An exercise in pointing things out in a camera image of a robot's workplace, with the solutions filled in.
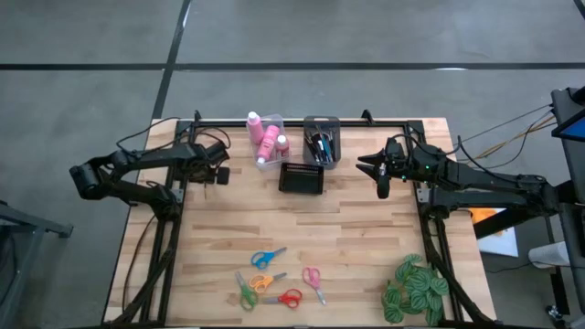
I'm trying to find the large black-handled powder brush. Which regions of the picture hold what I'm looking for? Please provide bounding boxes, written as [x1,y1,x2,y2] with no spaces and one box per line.
[306,129,326,164]

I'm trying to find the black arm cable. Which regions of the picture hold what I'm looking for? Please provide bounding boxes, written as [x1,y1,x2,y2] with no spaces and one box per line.
[114,116,232,156]

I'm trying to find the black stand beam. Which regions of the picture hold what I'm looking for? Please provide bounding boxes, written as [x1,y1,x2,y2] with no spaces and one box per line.
[473,200,580,240]

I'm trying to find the pink paint bottle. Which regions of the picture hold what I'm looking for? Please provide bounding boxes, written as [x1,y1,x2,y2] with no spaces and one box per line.
[246,111,266,146]
[256,124,281,165]

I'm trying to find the monitor with blue screen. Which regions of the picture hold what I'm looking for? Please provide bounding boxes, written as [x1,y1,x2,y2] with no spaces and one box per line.
[551,107,585,143]

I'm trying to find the pink-handled scissors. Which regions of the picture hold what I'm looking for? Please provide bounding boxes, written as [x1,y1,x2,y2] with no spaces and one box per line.
[302,266,327,306]

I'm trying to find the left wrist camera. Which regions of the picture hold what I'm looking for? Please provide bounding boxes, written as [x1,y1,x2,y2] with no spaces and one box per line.
[207,139,231,160]

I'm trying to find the white paper roll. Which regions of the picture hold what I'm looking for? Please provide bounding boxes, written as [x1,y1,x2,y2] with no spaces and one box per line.
[528,240,570,269]

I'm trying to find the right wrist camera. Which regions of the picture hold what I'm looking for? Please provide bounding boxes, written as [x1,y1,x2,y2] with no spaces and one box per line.
[386,136,406,159]

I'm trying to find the grey translucent plastic bin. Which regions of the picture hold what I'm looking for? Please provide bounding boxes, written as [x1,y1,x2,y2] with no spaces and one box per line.
[303,115,342,171]

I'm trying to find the black mesh plastic basket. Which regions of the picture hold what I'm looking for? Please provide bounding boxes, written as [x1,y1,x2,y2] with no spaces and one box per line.
[278,161,324,196]

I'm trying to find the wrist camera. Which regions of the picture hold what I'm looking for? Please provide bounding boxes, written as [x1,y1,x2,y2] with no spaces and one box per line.
[207,139,231,160]
[386,136,406,159]

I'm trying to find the black table frame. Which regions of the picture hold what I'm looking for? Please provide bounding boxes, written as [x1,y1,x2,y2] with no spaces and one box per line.
[109,109,495,328]

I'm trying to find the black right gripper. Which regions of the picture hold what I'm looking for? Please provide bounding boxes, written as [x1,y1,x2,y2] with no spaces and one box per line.
[356,148,429,199]

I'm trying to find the orange-handled scissors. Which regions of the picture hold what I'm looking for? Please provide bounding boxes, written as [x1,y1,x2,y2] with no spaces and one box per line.
[249,271,288,294]

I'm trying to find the orange object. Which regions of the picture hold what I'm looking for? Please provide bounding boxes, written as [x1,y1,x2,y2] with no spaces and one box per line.
[472,207,499,225]

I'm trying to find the red-handled scissors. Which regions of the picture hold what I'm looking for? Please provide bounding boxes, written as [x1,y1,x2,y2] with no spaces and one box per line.
[261,288,303,310]

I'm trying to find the blue-handled scissors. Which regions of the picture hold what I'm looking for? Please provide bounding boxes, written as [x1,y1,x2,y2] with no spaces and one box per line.
[250,247,288,271]

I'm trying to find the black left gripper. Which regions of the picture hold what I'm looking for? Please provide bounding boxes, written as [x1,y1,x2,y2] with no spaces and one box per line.
[186,145,231,186]

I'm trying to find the white paper sheet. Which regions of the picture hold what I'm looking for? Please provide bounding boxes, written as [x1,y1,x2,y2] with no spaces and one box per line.
[474,207,520,258]

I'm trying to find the yellow floor cable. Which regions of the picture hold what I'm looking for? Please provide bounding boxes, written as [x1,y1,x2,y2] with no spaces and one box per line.
[454,103,557,171]

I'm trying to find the clear plastic bin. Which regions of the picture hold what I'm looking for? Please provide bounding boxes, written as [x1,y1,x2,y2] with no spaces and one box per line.
[245,113,292,171]

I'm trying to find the grey metal cart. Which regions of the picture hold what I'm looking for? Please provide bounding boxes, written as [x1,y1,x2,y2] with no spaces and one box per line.
[0,200,74,329]

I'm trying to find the green-handled scissors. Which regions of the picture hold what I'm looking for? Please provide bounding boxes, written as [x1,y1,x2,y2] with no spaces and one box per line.
[235,271,260,312]

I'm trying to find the brown cable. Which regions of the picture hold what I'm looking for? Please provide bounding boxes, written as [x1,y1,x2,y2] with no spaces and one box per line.
[122,214,156,312]

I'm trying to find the green striped potted plant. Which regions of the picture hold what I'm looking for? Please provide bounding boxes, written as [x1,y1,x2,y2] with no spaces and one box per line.
[381,253,451,327]

